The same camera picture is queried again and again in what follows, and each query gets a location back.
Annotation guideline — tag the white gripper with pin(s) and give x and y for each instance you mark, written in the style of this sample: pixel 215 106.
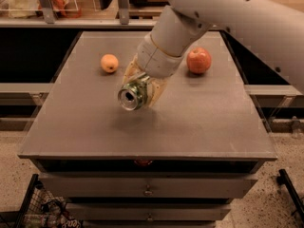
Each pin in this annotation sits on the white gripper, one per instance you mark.
pixel 156 61

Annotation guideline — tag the green soda can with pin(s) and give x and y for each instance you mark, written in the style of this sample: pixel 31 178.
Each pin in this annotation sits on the green soda can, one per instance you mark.
pixel 133 94

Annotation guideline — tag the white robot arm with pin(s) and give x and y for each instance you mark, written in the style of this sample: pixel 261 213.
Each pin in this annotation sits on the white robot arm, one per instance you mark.
pixel 273 32

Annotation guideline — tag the orange fruit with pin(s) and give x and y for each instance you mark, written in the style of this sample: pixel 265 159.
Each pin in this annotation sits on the orange fruit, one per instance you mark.
pixel 109 63

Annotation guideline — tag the red apple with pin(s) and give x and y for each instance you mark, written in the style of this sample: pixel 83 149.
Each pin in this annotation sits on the red apple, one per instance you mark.
pixel 198 60

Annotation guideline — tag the grey drawer cabinet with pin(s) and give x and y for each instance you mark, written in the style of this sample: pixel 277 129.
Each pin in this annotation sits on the grey drawer cabinet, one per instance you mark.
pixel 199 126

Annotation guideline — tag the orange item in box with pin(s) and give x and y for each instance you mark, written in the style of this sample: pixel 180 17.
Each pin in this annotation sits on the orange item in box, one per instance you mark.
pixel 67 8

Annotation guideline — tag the upper grey drawer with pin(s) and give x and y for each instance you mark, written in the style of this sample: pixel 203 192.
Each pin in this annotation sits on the upper grey drawer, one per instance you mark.
pixel 214 186

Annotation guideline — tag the grey drawer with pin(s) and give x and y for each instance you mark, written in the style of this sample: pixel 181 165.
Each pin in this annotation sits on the grey drawer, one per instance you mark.
pixel 214 186
pixel 148 211

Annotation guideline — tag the lower grey drawer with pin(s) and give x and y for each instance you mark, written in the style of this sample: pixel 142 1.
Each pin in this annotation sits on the lower grey drawer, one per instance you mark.
pixel 148 211

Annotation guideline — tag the clear plastic box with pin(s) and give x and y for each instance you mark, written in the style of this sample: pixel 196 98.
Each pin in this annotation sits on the clear plastic box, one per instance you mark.
pixel 27 8

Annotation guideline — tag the grey metal shelf rail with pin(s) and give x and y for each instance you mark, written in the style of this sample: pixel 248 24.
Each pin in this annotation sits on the grey metal shelf rail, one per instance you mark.
pixel 75 24

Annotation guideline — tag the black wire basket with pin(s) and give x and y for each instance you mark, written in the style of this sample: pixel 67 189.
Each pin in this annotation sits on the black wire basket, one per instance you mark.
pixel 41 209

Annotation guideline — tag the black metal frame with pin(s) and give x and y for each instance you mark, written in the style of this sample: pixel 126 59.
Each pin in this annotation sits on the black metal frame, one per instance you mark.
pixel 284 179

